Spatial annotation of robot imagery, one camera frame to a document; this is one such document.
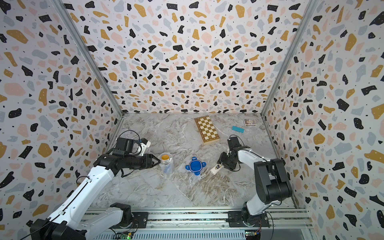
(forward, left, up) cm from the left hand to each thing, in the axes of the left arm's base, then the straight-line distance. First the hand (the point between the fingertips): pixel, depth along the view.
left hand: (158, 161), depth 76 cm
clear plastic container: (0, -4, -5) cm, 6 cm away
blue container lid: (+5, -18, -17) cm, 26 cm away
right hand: (+6, -34, -16) cm, 38 cm away
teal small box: (+36, -49, -17) cm, 63 cm away
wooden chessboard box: (+33, -26, -15) cm, 45 cm away
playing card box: (+41, -61, -17) cm, 75 cm away
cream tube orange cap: (+4, -2, -7) cm, 8 cm away
